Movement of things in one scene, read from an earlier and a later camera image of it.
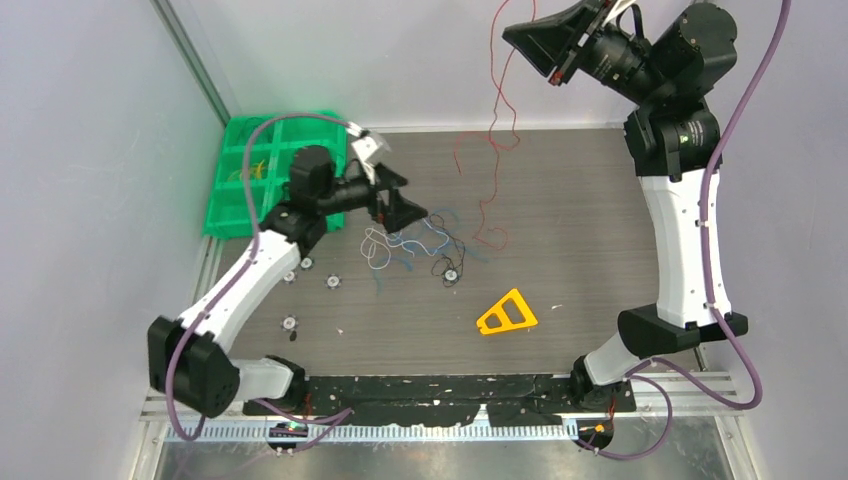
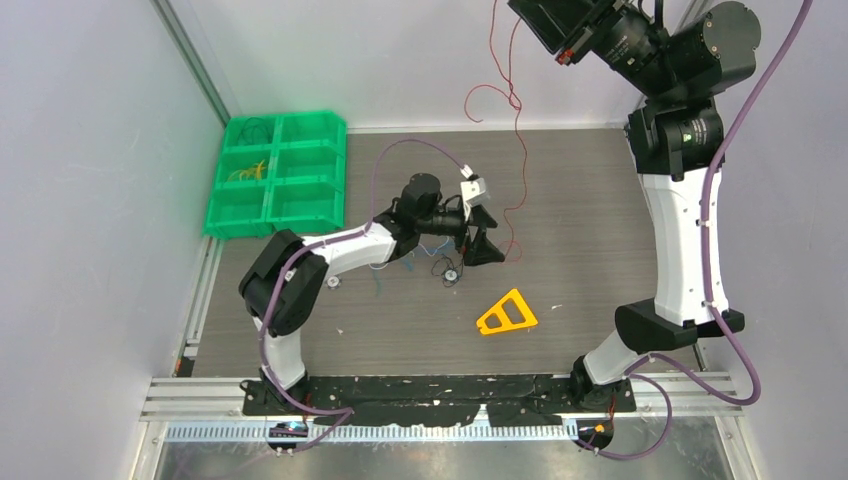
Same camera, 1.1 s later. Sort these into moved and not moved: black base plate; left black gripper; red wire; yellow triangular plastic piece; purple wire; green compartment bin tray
Moved: purple wire; left black gripper; red wire
Not moved: black base plate; green compartment bin tray; yellow triangular plastic piece
